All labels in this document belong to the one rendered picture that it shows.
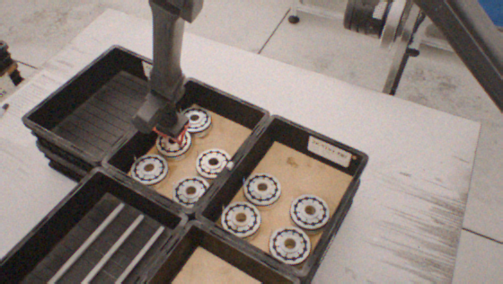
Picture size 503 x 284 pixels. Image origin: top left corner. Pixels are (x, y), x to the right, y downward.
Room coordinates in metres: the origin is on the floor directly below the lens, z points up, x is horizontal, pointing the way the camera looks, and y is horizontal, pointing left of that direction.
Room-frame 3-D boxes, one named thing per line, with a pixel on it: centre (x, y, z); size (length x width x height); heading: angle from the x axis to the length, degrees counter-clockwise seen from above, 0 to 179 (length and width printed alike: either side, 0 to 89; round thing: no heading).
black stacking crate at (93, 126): (0.94, 0.41, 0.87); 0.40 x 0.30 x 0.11; 149
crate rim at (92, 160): (0.94, 0.41, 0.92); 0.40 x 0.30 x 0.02; 149
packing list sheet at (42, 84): (1.12, 0.77, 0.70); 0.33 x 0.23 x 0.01; 155
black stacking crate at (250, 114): (0.78, 0.16, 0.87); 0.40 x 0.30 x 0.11; 149
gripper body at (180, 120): (0.81, 0.22, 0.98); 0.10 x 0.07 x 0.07; 59
